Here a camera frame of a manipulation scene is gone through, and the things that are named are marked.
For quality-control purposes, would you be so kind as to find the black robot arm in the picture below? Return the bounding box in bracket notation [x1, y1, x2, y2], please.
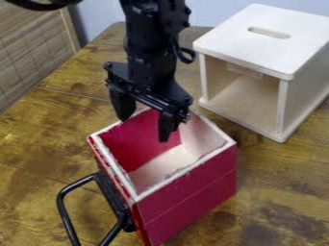
[105, 0, 195, 142]

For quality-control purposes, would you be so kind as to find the black cable loop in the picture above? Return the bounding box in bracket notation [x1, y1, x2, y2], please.
[171, 35, 198, 64]

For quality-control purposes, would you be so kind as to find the light wooden cabinet frame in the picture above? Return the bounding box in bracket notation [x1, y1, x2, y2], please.
[193, 4, 329, 142]

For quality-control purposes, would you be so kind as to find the red wooden drawer box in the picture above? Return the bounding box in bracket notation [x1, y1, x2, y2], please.
[87, 109, 237, 246]

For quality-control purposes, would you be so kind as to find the black metal drawer handle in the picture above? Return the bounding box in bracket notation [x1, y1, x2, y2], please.
[56, 171, 137, 246]

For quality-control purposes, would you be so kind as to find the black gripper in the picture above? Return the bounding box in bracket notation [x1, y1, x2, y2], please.
[105, 47, 193, 142]

